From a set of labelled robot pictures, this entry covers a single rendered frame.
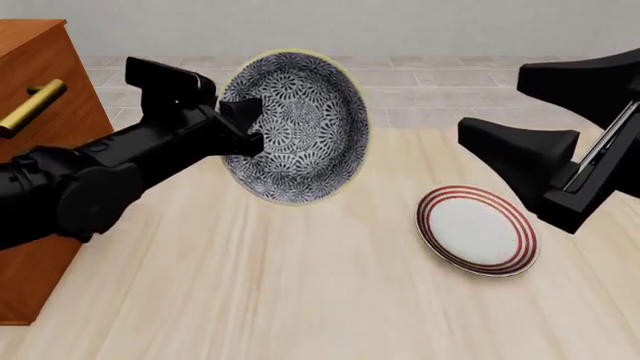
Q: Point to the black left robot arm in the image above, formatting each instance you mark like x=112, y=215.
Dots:
x=75, y=187

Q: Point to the wooden cabinet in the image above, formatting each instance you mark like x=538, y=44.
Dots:
x=30, y=281

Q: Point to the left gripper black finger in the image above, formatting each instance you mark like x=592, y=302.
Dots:
x=242, y=112

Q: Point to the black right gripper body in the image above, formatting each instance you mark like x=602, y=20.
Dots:
x=600, y=180

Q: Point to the white plate with red rings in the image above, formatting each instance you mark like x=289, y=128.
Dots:
x=475, y=228

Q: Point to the black white patterned bowl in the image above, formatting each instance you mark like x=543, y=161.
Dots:
x=305, y=127

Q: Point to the wooden cabinet drawer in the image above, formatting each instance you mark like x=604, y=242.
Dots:
x=75, y=101

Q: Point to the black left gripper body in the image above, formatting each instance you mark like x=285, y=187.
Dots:
x=215, y=131

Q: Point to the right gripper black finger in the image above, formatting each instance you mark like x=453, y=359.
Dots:
x=520, y=153
x=580, y=77

